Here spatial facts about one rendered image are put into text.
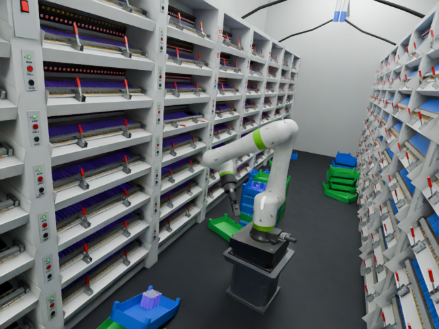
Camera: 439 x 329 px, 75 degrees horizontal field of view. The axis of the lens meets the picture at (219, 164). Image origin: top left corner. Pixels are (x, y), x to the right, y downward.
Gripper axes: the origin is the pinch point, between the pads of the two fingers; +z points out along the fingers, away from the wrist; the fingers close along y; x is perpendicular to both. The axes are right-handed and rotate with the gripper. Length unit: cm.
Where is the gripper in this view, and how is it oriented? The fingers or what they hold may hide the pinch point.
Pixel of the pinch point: (237, 217)
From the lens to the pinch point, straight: 164.0
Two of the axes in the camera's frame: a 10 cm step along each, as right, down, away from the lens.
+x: 9.8, -2.0, 0.7
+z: 2.1, 8.6, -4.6
